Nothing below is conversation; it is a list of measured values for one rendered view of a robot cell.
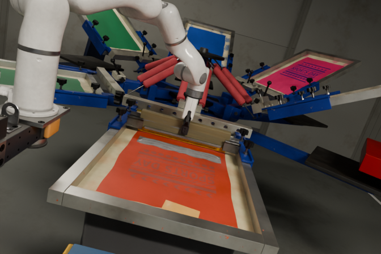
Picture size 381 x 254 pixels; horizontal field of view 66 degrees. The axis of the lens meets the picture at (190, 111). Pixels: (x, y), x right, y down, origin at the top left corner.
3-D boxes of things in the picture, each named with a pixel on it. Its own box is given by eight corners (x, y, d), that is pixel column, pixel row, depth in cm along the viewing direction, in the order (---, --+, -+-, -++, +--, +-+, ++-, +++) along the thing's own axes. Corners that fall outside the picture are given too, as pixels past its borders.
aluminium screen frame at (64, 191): (274, 260, 73) (279, 248, 72) (46, 202, 72) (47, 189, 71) (238, 145, 149) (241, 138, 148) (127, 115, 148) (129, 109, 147)
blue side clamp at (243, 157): (249, 175, 120) (254, 160, 118) (237, 172, 120) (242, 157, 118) (240, 148, 149) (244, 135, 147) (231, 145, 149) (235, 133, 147)
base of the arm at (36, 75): (-20, 105, 71) (-16, 42, 67) (12, 94, 83) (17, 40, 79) (43, 121, 71) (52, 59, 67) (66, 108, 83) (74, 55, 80)
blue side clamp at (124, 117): (117, 141, 119) (121, 125, 117) (105, 138, 119) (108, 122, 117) (134, 120, 148) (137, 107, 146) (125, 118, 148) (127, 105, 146)
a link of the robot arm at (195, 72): (159, 41, 106) (176, 82, 121) (183, 49, 98) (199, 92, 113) (174, 28, 109) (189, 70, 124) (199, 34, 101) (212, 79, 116)
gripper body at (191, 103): (186, 89, 130) (180, 112, 133) (185, 93, 120) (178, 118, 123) (202, 93, 130) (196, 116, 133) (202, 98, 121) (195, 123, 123)
